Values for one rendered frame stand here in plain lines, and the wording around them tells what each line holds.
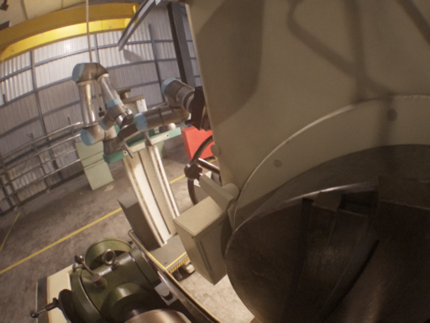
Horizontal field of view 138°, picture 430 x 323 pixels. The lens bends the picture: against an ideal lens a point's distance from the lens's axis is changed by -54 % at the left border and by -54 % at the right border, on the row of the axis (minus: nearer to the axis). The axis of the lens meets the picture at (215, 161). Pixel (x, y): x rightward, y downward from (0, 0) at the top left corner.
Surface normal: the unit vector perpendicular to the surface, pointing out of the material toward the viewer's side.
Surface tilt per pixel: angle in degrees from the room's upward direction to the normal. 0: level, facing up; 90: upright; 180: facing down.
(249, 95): 90
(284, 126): 90
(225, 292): 0
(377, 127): 90
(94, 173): 90
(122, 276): 32
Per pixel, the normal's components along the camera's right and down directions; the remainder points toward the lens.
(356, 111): -0.71, 0.37
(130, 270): 0.15, -0.75
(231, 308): -0.19, -0.92
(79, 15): 0.68, 0.13
